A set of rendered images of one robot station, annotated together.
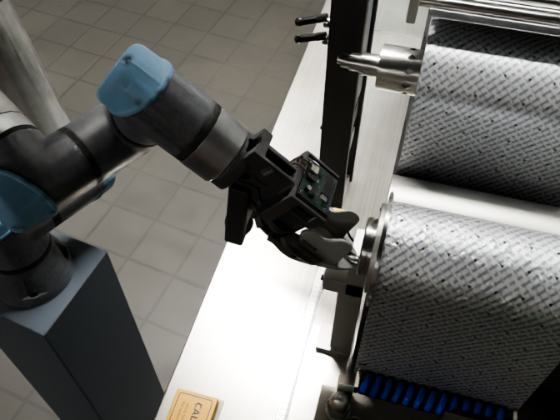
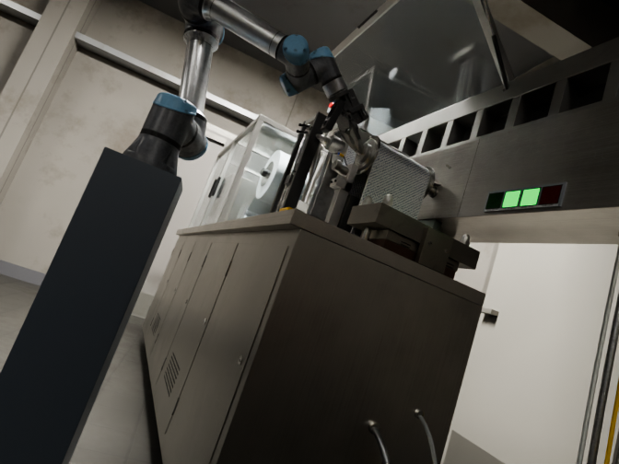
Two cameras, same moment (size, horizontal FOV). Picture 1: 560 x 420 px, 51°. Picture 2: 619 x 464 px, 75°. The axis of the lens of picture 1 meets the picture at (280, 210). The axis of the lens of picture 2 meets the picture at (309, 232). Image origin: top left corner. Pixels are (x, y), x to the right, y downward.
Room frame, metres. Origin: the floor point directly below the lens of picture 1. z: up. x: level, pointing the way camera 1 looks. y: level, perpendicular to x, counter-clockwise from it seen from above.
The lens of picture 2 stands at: (-0.57, 0.77, 0.70)
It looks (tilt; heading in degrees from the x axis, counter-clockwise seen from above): 9 degrees up; 322
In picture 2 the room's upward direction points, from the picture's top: 19 degrees clockwise
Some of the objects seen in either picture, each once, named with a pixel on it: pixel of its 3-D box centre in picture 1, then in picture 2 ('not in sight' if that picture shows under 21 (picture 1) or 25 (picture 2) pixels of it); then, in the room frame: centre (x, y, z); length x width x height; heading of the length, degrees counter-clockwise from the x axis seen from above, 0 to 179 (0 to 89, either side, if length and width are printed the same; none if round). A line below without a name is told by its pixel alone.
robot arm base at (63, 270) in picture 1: (25, 258); (155, 155); (0.61, 0.47, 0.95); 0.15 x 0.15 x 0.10
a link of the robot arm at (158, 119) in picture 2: (6, 217); (171, 119); (0.62, 0.47, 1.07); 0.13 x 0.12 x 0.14; 138
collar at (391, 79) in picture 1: (400, 69); (334, 145); (0.67, -0.17, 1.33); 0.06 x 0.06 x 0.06; 74
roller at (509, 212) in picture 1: (471, 232); not in sight; (0.51, -0.28, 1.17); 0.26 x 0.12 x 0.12; 74
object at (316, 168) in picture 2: not in sight; (304, 201); (1.09, -0.42, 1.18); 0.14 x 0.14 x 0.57
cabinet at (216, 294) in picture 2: not in sight; (232, 330); (1.32, -0.43, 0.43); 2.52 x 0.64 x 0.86; 164
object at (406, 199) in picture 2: (446, 364); (391, 204); (0.33, -0.23, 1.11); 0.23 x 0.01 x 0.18; 74
